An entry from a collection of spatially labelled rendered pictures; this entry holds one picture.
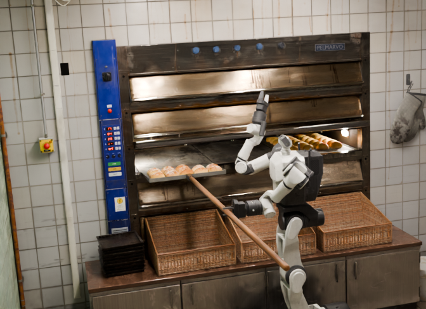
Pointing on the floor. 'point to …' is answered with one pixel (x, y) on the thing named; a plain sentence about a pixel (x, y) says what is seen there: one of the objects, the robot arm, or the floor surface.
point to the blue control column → (103, 59)
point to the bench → (272, 282)
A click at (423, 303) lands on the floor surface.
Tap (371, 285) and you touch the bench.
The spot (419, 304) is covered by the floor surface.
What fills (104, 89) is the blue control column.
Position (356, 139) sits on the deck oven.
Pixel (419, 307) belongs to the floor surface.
